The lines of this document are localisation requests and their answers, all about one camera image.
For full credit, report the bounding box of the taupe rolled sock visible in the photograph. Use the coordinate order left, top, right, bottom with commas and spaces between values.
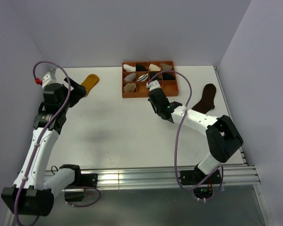
161, 63, 174, 71

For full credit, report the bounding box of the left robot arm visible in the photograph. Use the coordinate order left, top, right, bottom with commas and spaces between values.
1, 79, 91, 216

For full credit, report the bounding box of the orange compartment tray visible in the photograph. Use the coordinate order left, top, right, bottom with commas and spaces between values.
122, 61, 179, 98

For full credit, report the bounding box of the cream rolled sock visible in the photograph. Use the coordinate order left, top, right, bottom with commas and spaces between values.
149, 64, 161, 72

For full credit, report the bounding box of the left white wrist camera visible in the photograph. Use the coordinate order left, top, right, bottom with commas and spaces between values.
34, 70, 57, 89

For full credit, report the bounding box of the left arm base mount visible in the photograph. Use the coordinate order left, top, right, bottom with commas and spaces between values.
64, 173, 98, 202

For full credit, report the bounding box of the white black striped rolled sock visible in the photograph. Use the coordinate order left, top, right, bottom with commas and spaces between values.
137, 73, 148, 81

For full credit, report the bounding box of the beige rolled sock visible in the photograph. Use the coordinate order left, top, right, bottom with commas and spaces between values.
123, 83, 136, 93

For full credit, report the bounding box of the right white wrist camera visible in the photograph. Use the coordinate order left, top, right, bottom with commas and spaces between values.
146, 80, 161, 91

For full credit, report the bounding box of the dark green rolled sock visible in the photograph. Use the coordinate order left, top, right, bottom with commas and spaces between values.
149, 71, 162, 81

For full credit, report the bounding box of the dark brown sock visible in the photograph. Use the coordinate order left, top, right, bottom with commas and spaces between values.
192, 83, 216, 114

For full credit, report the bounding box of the black rolled sock right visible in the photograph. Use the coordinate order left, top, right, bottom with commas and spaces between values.
162, 72, 176, 81

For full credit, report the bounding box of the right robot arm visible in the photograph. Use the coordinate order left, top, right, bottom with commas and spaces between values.
148, 88, 243, 184

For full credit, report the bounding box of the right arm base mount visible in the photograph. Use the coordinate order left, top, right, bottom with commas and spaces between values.
178, 166, 224, 203

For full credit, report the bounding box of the purple cable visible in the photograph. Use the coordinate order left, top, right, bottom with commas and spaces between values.
14, 61, 101, 226
147, 70, 225, 201

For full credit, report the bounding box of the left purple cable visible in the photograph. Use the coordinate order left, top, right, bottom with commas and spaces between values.
14, 61, 101, 226

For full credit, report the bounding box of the mustard yellow sock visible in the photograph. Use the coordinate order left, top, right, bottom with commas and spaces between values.
81, 74, 100, 97

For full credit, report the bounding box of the aluminium frame rail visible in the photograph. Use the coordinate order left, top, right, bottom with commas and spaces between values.
3, 164, 272, 226

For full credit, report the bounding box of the grey rolled sock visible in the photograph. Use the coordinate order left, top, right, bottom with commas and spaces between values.
124, 72, 136, 82

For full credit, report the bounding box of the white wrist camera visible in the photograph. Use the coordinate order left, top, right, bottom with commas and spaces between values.
146, 80, 161, 91
34, 70, 57, 89

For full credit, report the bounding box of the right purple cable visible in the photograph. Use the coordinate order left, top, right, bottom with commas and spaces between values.
147, 70, 225, 201

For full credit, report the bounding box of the black rolled sock top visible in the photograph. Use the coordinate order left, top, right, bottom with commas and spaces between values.
136, 64, 148, 72

